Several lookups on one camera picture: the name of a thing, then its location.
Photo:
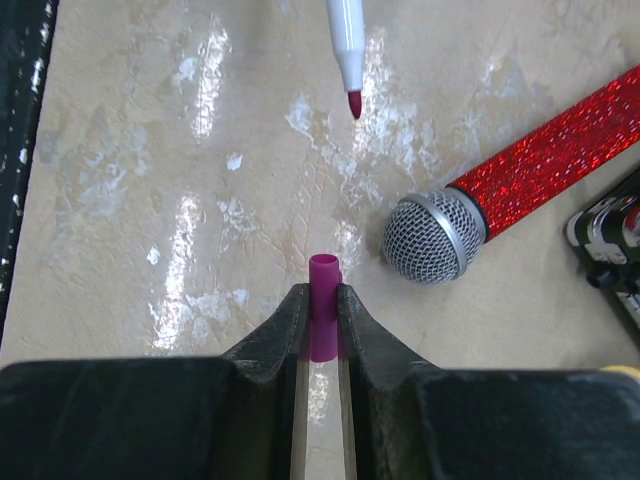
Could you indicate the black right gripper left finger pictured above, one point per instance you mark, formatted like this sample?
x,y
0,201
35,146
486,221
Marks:
x,y
268,409

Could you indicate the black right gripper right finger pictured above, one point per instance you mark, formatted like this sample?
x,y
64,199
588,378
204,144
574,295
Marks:
x,y
382,427

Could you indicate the magenta marker cap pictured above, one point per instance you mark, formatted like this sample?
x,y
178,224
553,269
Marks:
x,y
324,279

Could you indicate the yellow framed whiteboard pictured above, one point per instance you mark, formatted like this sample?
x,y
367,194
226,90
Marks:
x,y
631,371

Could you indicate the white marker pen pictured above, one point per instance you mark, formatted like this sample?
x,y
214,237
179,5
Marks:
x,y
347,34

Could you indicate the red glitter microphone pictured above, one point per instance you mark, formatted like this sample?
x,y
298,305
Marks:
x,y
433,237

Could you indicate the black ribbed carrying case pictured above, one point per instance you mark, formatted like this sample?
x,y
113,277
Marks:
x,y
604,236

